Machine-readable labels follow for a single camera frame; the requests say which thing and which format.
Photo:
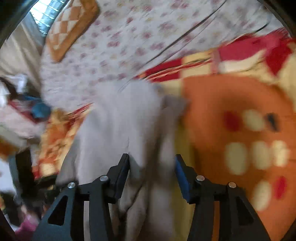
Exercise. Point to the window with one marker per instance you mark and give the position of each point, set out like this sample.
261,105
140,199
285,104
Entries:
48,14

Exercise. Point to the grey garment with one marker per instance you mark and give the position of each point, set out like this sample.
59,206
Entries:
115,127

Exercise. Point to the orange printed blanket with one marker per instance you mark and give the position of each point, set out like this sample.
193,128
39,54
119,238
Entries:
219,97

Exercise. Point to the beige curtain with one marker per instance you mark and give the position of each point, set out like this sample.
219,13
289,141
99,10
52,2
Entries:
20,53

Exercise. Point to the white floral quilt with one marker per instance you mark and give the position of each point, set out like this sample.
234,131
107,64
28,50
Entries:
138,34

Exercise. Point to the blue bag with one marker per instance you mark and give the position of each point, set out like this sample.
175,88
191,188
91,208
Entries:
40,109

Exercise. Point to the orange checkered pillow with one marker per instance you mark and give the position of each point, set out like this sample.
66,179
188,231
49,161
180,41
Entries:
69,25

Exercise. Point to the white cloth pile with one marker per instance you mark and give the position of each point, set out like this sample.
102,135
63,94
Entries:
16,125

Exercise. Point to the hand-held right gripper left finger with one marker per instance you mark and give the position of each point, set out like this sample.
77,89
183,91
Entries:
122,172

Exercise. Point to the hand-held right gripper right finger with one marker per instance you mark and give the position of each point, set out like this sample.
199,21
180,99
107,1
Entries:
181,177

